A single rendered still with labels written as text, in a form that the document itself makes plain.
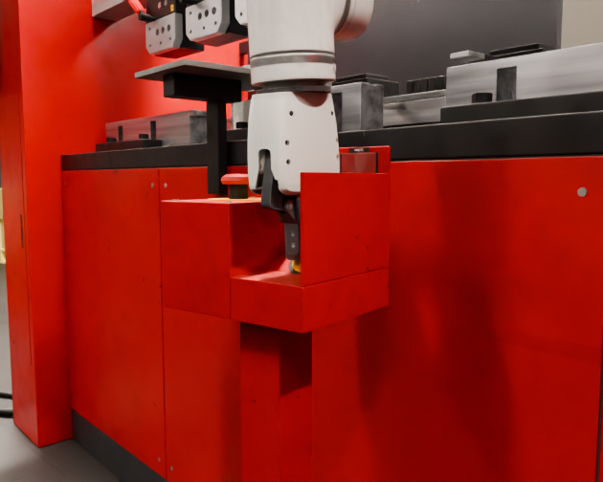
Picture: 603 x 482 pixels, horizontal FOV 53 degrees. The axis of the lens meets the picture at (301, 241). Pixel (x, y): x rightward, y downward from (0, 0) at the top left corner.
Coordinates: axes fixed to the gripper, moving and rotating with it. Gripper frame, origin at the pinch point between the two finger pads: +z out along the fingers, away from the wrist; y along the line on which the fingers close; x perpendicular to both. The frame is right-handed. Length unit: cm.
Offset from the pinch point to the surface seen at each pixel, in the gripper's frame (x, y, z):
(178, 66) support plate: -41, -21, -23
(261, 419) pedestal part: -4.6, 2.9, 20.0
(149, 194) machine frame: -74, -39, 1
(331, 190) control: 4.9, 1.2, -5.5
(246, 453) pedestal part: -6.9, 3.3, 24.6
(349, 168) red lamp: 0.0, -9.6, -6.8
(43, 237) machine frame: -130, -43, 15
